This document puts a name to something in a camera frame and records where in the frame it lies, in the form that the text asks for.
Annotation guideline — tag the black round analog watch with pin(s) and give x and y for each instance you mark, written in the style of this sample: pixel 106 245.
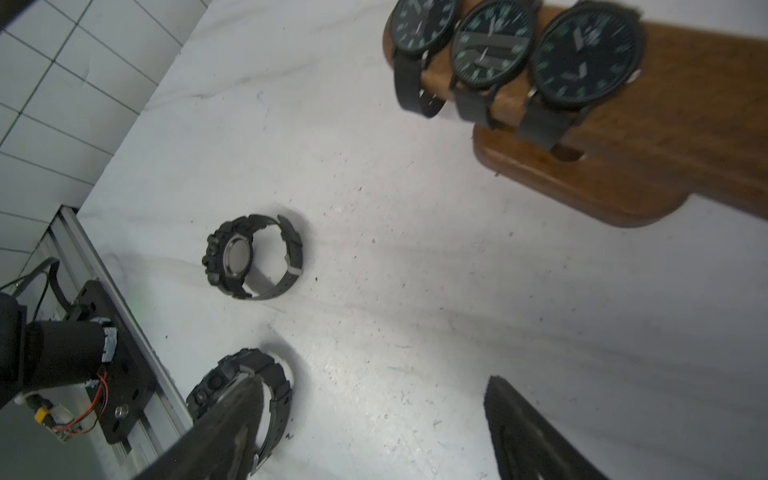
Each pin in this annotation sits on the black round analog watch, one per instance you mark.
pixel 586 55

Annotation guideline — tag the brown wooden watch stand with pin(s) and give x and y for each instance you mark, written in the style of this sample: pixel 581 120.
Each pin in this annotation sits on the brown wooden watch stand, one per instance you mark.
pixel 692 122

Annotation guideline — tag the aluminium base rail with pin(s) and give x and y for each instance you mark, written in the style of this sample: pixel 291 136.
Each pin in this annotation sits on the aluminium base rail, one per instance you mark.
pixel 145 414

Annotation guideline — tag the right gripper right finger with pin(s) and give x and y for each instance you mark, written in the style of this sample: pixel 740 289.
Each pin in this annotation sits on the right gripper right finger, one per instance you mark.
pixel 525 444

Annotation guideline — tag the chunky black sport watch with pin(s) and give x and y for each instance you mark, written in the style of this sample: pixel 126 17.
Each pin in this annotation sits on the chunky black sport watch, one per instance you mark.
pixel 230 253

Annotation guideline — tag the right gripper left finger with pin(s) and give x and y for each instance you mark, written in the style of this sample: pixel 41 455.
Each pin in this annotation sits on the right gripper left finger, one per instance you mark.
pixel 221 445

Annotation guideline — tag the small black square watch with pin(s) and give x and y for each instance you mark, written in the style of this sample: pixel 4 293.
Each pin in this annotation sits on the small black square watch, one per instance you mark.
pixel 419 30

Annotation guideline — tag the black slim strap watch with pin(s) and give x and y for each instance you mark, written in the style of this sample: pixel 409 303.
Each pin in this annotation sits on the black slim strap watch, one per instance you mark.
pixel 490 48

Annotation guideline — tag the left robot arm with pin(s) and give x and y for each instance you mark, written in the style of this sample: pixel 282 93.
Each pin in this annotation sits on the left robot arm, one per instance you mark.
pixel 40 355

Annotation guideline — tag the black rugged digital watch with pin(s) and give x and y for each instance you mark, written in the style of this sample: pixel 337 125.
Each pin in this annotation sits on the black rugged digital watch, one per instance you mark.
pixel 277 395

